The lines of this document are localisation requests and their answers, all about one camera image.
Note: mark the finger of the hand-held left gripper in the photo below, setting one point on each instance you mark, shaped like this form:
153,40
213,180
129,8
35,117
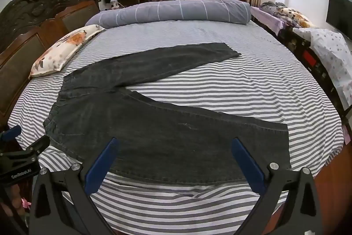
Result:
38,147
11,133

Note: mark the small white lamp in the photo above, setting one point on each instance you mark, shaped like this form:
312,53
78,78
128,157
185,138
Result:
114,2

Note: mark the dark grey denim pants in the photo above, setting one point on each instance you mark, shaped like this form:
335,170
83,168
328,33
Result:
165,141

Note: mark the white dotted cloth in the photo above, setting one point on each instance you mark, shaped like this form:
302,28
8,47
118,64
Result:
332,56

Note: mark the rolled grey checked duvet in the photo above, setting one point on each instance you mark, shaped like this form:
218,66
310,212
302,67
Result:
170,12

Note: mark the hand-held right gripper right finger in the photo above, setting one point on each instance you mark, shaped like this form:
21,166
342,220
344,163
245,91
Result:
249,166

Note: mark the carved dark wooden headboard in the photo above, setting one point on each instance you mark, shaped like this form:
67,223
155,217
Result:
33,25

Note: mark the grey white striped bed sheet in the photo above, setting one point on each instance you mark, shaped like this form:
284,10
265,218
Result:
247,91

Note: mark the floral blanket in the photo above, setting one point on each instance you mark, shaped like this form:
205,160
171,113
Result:
297,17

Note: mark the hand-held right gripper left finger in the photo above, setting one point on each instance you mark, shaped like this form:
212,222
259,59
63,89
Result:
103,166

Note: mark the purple sheet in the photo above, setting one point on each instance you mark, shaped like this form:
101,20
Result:
264,17

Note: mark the floral pillow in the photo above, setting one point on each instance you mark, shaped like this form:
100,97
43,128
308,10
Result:
66,45

